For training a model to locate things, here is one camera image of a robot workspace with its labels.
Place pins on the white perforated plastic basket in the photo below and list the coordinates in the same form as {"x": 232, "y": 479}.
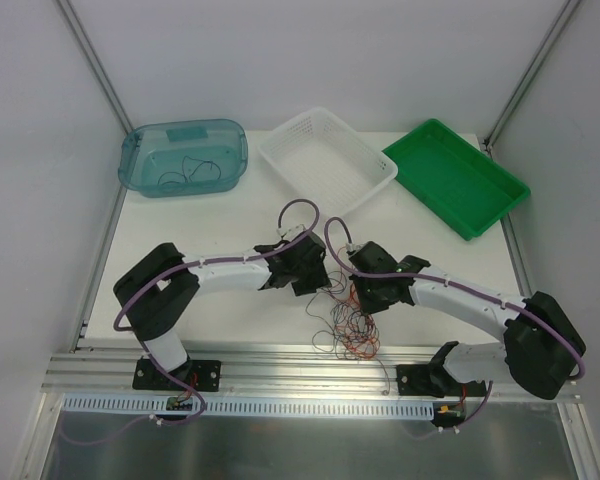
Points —
{"x": 325, "y": 160}

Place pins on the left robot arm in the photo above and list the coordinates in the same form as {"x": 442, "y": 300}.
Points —
{"x": 156, "y": 291}

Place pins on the right aluminium frame post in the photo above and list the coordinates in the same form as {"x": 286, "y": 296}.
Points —
{"x": 531, "y": 72}

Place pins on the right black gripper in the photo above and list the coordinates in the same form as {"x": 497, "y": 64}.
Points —
{"x": 368, "y": 298}

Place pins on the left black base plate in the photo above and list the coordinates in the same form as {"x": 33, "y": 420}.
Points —
{"x": 202, "y": 375}

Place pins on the aluminium mounting rail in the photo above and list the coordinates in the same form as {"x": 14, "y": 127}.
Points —
{"x": 250, "y": 370}

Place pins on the green plastic tray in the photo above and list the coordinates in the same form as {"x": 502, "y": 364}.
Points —
{"x": 467, "y": 190}

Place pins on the left aluminium frame post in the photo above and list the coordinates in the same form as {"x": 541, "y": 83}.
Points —
{"x": 80, "y": 35}

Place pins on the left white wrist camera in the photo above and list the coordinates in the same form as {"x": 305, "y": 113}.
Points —
{"x": 289, "y": 234}

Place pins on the teal transparent plastic bin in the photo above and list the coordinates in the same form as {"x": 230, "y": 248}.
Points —
{"x": 185, "y": 158}

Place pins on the aluminium frame post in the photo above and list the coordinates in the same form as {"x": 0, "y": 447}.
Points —
{"x": 531, "y": 72}
{"x": 80, "y": 35}

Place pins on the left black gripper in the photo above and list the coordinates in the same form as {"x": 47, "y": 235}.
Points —
{"x": 310, "y": 279}

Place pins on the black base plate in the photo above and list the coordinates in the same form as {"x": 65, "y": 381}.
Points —
{"x": 421, "y": 380}
{"x": 202, "y": 375}

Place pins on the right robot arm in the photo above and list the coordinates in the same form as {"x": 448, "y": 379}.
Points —
{"x": 534, "y": 342}

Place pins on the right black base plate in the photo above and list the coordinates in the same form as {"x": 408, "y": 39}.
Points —
{"x": 421, "y": 380}

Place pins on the white slotted cable duct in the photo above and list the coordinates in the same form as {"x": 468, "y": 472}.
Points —
{"x": 135, "y": 404}

